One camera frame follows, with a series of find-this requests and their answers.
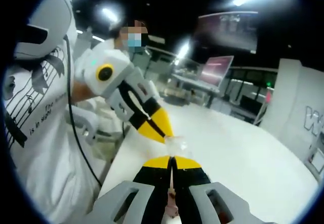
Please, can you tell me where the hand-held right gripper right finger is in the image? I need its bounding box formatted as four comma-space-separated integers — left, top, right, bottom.
172, 155, 276, 224

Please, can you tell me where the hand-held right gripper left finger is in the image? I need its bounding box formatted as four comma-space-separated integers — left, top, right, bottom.
86, 155, 173, 224

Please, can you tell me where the clear resealable bag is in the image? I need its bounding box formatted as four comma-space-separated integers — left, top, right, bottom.
161, 134, 194, 219

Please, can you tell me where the grey standing desk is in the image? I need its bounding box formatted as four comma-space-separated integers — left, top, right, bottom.
172, 73, 221, 108

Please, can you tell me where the white chair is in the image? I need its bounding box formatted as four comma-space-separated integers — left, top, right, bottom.
67, 100, 127, 145

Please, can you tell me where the ceiling light panel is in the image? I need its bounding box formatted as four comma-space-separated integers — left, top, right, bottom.
176, 41, 191, 61

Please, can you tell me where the curved computer monitor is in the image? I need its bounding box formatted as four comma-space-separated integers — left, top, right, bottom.
199, 55, 235, 87

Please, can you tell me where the white chest-worn device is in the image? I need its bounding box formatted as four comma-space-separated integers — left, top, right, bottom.
14, 0, 76, 60

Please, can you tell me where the person in white t-shirt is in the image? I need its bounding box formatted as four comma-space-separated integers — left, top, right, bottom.
2, 39, 114, 224

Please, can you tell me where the large hanging screen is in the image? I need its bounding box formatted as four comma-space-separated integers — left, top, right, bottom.
193, 11, 259, 54

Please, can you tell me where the black cable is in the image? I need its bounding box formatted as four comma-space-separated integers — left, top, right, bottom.
62, 34, 103, 187

